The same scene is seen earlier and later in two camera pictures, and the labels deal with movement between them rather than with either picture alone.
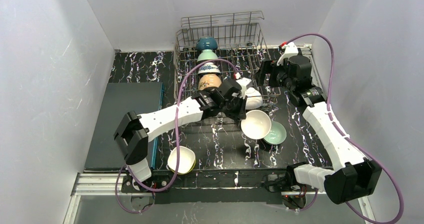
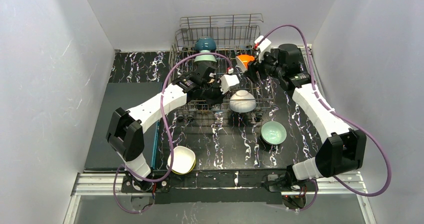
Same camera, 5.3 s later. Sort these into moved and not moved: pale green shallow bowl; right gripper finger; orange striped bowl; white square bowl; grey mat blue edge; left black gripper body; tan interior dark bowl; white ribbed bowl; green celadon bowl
Moved: left black gripper body; right gripper finger; orange striped bowl; white ribbed bowl
Not moved: tan interior dark bowl; grey mat blue edge; pale green shallow bowl; white square bowl; green celadon bowl
